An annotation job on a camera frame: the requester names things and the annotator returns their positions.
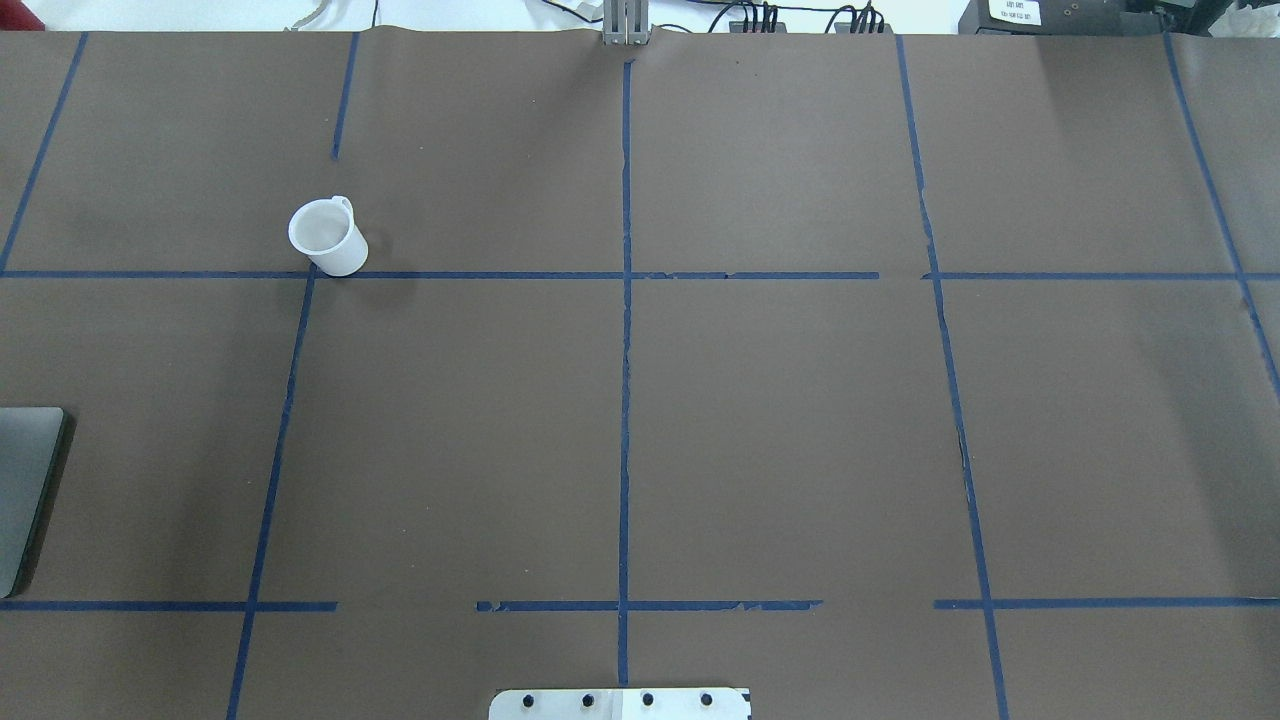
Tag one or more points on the aluminium frame post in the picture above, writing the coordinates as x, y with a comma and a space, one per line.
626, 22

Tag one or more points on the brown paper table cover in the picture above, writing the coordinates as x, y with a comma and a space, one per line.
884, 377

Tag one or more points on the black box device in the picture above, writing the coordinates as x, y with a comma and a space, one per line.
1057, 18

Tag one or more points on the white plastic cup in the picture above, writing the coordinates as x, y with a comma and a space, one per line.
326, 232

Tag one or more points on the black usb hub left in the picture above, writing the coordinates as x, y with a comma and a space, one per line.
757, 19

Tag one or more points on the black usb hub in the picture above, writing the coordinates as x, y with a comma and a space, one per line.
857, 20
757, 19

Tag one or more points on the silver closed laptop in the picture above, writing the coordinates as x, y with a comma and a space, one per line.
31, 440

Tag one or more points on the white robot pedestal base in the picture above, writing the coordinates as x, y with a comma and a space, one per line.
623, 703

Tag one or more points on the black usb hub right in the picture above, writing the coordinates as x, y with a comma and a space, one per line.
857, 20

